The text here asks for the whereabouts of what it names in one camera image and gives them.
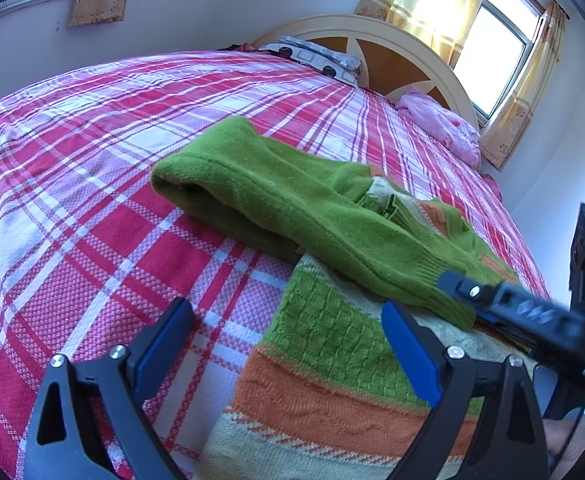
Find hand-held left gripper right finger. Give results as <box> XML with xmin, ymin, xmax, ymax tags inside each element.
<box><xmin>381</xmin><ymin>301</ymin><xmax>548</xmax><ymax>480</ymax></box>

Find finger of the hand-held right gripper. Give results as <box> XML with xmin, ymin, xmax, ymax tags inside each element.
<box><xmin>437</xmin><ymin>270</ymin><xmax>585</xmax><ymax>371</ymax></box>

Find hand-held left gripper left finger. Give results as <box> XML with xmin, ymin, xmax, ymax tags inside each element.
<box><xmin>22</xmin><ymin>297</ymin><xmax>196</xmax><ymax>480</ymax></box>

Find green striped knit sweater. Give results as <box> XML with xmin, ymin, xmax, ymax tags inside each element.
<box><xmin>151</xmin><ymin>116</ymin><xmax>548</xmax><ymax>480</ymax></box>

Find person's right hand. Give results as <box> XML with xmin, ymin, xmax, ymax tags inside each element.
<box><xmin>544</xmin><ymin>416</ymin><xmax>585</xmax><ymax>468</ymax></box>

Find pink cloth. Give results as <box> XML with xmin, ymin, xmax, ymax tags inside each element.
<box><xmin>481</xmin><ymin>172</ymin><xmax>504</xmax><ymax>201</ymax></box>

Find yellow floral curtain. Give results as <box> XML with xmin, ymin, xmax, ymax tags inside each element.
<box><xmin>479</xmin><ymin>0</ymin><xmax>571</xmax><ymax>171</ymax></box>
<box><xmin>355</xmin><ymin>0</ymin><xmax>494</xmax><ymax>67</ymax></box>

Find red plaid bed blanket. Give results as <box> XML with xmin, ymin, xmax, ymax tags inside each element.
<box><xmin>0</xmin><ymin>50</ymin><xmax>553</xmax><ymax>480</ymax></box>

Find pink pillow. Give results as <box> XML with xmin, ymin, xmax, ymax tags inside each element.
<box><xmin>395</xmin><ymin>86</ymin><xmax>482</xmax><ymax>167</ymax></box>

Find headboard window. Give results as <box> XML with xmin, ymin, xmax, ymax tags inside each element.
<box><xmin>450</xmin><ymin>0</ymin><xmax>546</xmax><ymax>121</ymax></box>

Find cream wooden headboard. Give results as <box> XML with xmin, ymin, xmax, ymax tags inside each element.
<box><xmin>252</xmin><ymin>14</ymin><xmax>483</xmax><ymax>131</ymax></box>

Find grey patterned pillow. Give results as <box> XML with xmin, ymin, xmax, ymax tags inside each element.
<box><xmin>260</xmin><ymin>35</ymin><xmax>363</xmax><ymax>86</ymax></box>

